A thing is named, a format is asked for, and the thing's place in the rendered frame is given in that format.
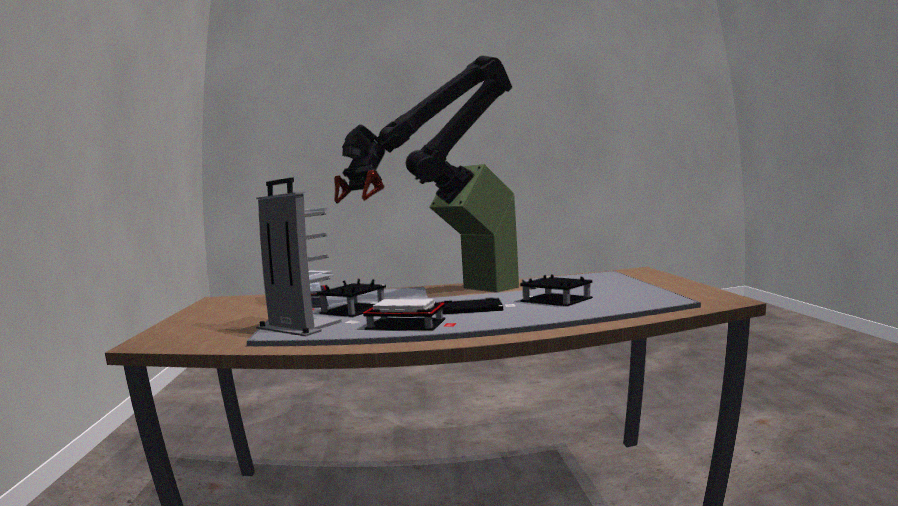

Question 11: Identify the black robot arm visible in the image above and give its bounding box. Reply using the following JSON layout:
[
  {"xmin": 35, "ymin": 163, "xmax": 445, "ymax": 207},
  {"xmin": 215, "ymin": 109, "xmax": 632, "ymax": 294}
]
[{"xmin": 342, "ymin": 56, "xmax": 512, "ymax": 204}]

